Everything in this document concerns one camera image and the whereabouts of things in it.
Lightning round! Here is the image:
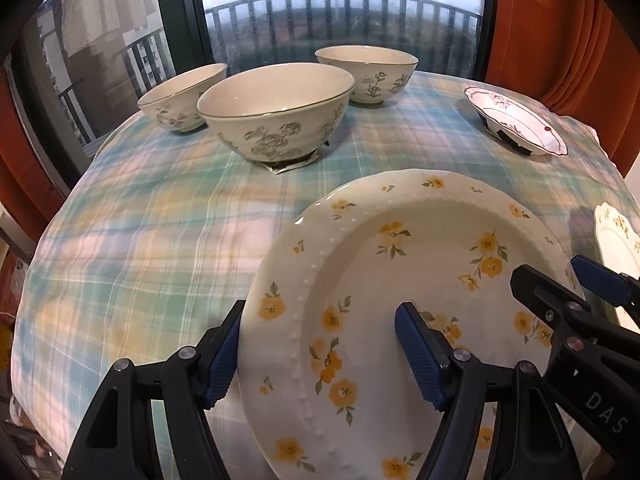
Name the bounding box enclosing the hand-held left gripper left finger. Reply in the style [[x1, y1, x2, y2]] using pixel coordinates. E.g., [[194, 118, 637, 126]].
[[61, 301, 246, 480]]

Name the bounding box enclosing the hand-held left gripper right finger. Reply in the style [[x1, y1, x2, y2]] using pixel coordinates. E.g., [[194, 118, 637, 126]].
[[395, 302, 583, 480]]

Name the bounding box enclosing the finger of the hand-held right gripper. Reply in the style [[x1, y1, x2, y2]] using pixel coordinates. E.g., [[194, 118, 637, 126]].
[[570, 255, 640, 333], [510, 265, 601, 348]]

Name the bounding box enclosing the small yellow floral plate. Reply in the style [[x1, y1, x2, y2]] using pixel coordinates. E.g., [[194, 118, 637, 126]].
[[594, 203, 640, 333]]

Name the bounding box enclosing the large yellow floral plate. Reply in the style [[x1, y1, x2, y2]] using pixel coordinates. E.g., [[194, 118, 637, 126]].
[[237, 169, 586, 480]]

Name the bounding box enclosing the red patterned white plate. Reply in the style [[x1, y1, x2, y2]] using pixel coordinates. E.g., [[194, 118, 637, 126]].
[[464, 86, 570, 158]]

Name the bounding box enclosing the large grey floral bowl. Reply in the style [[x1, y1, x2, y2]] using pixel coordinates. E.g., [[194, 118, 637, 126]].
[[196, 62, 356, 163]]

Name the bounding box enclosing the small grey floral bowl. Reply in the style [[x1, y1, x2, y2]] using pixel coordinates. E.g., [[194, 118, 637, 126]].
[[315, 46, 419, 107], [137, 63, 228, 133]]

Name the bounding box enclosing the plaid tablecloth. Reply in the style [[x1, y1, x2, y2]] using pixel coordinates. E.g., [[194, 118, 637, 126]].
[[10, 70, 640, 480]]

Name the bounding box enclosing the black stand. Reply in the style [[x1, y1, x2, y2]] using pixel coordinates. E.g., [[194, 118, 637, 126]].
[[494, 127, 535, 156]]

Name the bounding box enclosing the orange curtain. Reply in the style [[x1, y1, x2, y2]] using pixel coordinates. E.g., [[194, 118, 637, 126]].
[[0, 75, 68, 233], [482, 0, 640, 176]]

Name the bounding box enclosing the black balcony railing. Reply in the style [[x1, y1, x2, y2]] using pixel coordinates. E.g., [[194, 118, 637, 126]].
[[59, 27, 176, 147], [205, 0, 483, 78]]

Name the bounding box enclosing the white hanging cloth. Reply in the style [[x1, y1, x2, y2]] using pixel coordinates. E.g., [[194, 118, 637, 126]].
[[60, 0, 162, 58]]

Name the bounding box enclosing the black window frame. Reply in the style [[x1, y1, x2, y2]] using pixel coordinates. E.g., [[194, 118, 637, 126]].
[[10, 35, 97, 197]]

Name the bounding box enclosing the dark green window frame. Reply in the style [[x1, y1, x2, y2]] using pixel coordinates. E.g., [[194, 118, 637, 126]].
[[152, 0, 217, 68]]

